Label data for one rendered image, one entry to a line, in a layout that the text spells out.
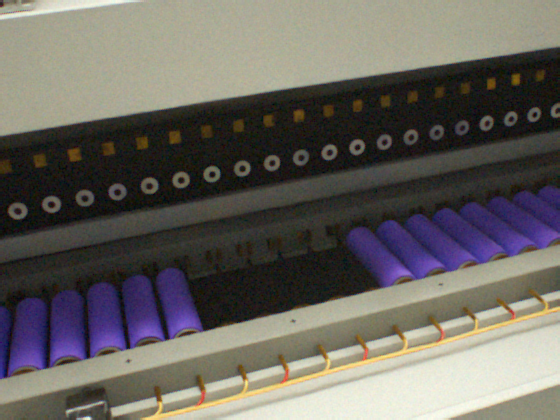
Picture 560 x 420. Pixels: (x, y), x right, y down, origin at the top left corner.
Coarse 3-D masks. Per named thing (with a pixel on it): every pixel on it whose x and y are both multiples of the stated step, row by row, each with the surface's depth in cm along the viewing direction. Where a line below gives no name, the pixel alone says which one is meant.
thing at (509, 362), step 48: (480, 144) 46; (528, 144) 47; (240, 192) 42; (288, 192) 43; (336, 192) 44; (0, 240) 39; (48, 240) 40; (96, 240) 40; (480, 336) 33; (528, 336) 33; (336, 384) 31; (384, 384) 30; (432, 384) 30; (480, 384) 30; (528, 384) 29
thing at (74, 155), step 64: (192, 128) 40; (256, 128) 41; (320, 128) 42; (384, 128) 44; (448, 128) 45; (512, 128) 47; (0, 192) 38; (64, 192) 39; (128, 192) 40; (192, 192) 42
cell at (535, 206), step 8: (520, 192) 43; (528, 192) 43; (512, 200) 43; (520, 200) 43; (528, 200) 42; (536, 200) 42; (528, 208) 42; (536, 208) 41; (544, 208) 41; (552, 208) 41; (536, 216) 41; (544, 216) 40; (552, 216) 40; (552, 224) 40
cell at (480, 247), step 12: (444, 216) 41; (456, 216) 41; (444, 228) 41; (456, 228) 40; (468, 228) 39; (456, 240) 39; (468, 240) 38; (480, 240) 38; (492, 240) 38; (480, 252) 37; (492, 252) 37; (504, 252) 37
